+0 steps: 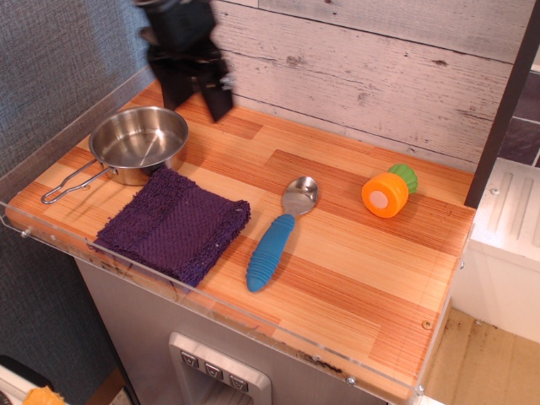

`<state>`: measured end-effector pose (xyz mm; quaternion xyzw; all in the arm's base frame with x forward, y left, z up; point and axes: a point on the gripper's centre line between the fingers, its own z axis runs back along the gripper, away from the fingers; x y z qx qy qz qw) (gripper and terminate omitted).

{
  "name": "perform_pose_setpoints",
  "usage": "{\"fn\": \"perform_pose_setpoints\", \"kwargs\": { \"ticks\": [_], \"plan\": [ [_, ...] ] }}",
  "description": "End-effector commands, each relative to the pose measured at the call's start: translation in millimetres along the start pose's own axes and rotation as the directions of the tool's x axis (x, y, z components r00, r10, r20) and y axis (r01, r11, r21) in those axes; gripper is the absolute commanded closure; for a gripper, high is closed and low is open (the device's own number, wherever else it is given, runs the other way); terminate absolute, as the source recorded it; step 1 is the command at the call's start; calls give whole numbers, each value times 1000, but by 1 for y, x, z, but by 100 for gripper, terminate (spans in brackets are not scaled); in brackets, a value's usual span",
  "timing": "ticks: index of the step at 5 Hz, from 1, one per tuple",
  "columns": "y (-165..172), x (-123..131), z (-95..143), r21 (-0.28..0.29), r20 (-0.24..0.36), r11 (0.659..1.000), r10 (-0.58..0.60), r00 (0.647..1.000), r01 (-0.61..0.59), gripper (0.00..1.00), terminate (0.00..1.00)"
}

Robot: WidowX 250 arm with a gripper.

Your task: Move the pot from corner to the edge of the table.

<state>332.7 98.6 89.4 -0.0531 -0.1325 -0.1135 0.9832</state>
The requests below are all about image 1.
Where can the silver dispenser button panel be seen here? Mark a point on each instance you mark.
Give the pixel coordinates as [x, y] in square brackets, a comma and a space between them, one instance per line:
[207, 376]

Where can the white toy sink unit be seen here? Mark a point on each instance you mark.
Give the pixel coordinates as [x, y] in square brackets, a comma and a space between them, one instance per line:
[498, 280]

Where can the blue handled metal spoon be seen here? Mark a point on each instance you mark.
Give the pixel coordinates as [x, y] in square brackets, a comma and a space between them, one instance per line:
[298, 198]

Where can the small steel saucepan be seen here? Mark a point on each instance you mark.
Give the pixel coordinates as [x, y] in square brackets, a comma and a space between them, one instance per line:
[128, 147]

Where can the orange object bottom left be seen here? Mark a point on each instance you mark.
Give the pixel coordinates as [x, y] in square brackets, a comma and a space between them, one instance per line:
[43, 396]

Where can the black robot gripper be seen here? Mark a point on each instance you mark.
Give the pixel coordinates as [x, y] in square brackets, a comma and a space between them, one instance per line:
[183, 56]

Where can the purple folded towel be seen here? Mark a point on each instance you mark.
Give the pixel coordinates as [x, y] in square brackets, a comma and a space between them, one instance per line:
[175, 227]

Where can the dark right cabinet post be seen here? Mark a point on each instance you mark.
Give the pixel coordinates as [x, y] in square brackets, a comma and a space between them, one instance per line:
[516, 83]

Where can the orange toy carrot piece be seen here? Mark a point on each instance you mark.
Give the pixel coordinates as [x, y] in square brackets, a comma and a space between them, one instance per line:
[386, 194]

